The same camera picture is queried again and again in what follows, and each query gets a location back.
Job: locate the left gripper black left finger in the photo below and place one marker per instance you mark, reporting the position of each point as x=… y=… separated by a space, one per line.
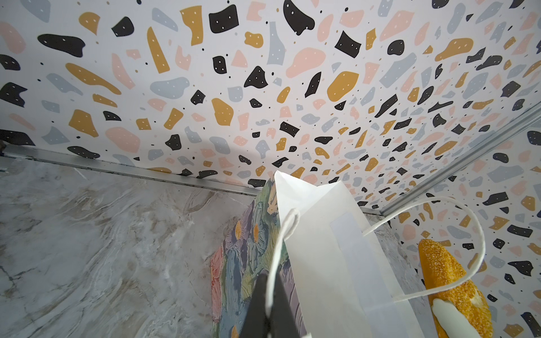
x=257 y=324

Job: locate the white floral paper bag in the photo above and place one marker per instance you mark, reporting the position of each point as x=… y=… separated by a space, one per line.
x=337 y=278

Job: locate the right aluminium corner post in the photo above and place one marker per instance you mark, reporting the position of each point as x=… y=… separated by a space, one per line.
x=492 y=141

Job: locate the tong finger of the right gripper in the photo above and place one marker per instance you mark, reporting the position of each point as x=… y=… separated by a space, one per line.
x=452 y=321

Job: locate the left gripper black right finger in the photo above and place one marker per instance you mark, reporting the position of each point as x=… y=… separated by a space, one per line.
x=281 y=320

